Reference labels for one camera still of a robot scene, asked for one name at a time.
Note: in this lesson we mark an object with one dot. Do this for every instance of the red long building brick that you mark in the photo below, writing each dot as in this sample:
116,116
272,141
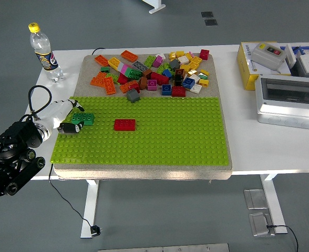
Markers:
159,78

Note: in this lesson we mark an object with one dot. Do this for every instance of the white enclosure with dark window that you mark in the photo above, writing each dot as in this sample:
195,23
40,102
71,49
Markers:
288,115

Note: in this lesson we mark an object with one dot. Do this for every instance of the white furniture foot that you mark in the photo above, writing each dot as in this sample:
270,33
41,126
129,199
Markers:
155,6

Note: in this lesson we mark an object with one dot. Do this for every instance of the yellow cardboard box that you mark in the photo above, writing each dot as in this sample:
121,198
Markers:
245,65

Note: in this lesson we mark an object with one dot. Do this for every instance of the green studded baseplate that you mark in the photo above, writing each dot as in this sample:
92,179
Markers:
170,141

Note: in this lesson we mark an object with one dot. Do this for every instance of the magenta two-by-two building brick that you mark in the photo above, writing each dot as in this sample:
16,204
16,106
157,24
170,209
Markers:
152,85

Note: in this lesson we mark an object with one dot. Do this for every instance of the grey two-by-four building brick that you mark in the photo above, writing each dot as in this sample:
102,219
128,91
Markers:
140,65

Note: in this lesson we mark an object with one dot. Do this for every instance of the long metal floor strip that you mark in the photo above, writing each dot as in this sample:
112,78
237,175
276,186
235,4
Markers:
163,248

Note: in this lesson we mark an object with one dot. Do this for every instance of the metal floor plate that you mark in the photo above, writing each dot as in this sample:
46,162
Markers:
259,224
255,199

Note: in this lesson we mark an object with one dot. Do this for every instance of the brown building brick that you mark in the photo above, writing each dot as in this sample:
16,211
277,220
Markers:
147,73
179,72
143,83

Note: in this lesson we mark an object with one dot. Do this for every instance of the red two-by-two building brick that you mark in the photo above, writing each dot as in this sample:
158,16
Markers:
204,54

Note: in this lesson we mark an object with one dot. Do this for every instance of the grey push-button switch box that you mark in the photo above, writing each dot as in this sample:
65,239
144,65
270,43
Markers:
265,56

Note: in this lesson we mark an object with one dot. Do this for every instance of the dark red building brick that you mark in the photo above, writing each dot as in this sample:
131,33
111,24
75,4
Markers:
178,92

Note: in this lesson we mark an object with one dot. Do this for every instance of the black floor outlet cover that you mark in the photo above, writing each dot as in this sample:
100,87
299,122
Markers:
211,22
207,14

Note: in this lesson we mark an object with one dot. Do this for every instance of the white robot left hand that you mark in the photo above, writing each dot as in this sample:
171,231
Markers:
54,113

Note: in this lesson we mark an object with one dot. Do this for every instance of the green two-by-four building brick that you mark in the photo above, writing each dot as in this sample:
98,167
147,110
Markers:
84,118

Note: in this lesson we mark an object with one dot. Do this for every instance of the grey sloped building brick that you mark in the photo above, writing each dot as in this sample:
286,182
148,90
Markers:
133,96

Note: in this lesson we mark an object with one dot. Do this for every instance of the white switch panel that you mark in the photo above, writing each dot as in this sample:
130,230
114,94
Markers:
291,55

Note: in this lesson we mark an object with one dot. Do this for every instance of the multicoloured brick stack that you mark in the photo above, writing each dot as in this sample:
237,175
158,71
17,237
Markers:
133,73

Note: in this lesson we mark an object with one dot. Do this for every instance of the red two-by-four building brick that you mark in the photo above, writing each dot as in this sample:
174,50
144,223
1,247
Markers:
124,124

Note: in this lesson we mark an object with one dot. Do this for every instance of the orange building brick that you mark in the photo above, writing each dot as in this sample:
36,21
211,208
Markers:
98,79
129,56
125,88
109,86
102,61

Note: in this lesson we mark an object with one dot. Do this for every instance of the small green building brick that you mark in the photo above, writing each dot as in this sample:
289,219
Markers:
105,69

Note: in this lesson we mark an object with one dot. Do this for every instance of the black building brick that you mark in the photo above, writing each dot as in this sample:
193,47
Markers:
179,81

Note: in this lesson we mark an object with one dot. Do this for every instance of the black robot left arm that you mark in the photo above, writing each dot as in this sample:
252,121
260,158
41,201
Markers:
10,181

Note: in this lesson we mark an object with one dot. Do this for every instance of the yellow two-by-four building brick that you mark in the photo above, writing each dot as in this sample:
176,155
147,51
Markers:
114,63

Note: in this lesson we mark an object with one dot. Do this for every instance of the lime building brick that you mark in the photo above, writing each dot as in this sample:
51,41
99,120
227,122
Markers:
163,67
113,77
149,61

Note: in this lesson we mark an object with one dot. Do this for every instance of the white table leg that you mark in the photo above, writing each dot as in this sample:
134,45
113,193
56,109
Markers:
90,207
272,199

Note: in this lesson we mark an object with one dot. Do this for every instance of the clear plastic bottle yellow cap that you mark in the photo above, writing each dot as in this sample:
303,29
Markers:
44,56

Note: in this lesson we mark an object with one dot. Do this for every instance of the small pink building brick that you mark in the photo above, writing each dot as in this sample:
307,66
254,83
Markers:
191,54

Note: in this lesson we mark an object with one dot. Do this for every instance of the green and white building brick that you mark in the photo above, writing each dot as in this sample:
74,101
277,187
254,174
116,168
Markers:
203,76

